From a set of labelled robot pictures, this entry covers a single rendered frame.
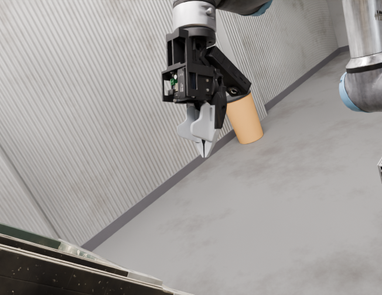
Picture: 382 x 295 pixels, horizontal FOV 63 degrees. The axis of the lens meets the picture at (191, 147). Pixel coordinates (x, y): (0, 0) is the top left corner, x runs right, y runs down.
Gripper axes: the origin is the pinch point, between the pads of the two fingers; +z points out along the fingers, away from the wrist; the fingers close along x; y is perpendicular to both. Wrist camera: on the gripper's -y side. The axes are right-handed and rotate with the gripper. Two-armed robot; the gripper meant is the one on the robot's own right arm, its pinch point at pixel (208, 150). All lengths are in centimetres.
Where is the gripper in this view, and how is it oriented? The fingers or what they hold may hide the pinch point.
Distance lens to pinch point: 55.8
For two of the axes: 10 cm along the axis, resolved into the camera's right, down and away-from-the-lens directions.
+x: 6.4, -0.3, -7.7
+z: 0.4, 10.0, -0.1
